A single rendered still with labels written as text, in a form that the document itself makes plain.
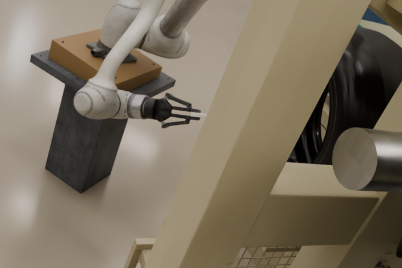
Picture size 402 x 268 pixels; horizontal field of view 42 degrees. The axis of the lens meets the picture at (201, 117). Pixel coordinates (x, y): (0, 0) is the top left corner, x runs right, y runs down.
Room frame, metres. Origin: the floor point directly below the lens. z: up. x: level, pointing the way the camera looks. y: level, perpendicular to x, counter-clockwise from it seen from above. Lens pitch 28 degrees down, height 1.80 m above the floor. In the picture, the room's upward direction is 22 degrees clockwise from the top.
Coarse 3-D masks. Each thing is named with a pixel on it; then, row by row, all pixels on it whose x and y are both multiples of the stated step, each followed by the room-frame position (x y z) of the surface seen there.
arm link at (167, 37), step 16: (176, 0) 2.02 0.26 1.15; (192, 0) 1.94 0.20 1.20; (160, 16) 2.22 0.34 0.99; (176, 16) 2.04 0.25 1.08; (192, 16) 2.04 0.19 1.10; (160, 32) 2.15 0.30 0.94; (176, 32) 2.13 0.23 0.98; (144, 48) 2.20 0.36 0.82; (160, 48) 2.18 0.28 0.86; (176, 48) 2.20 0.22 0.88
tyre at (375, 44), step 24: (360, 48) 1.33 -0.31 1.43; (384, 48) 1.40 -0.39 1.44; (336, 72) 1.28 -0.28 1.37; (360, 72) 1.27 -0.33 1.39; (384, 72) 1.31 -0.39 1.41; (336, 96) 1.25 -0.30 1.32; (360, 96) 1.23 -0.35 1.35; (384, 96) 1.25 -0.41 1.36; (312, 120) 1.66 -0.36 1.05; (336, 120) 1.21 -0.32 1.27; (360, 120) 1.20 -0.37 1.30; (312, 144) 1.61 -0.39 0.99
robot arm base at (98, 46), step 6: (90, 42) 2.19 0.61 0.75; (96, 42) 2.21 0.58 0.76; (90, 48) 2.17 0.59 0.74; (96, 48) 2.13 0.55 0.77; (102, 48) 2.14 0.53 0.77; (108, 48) 2.14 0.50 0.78; (96, 54) 2.11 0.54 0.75; (102, 54) 2.14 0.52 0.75; (126, 60) 2.19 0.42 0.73; (132, 60) 2.23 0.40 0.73
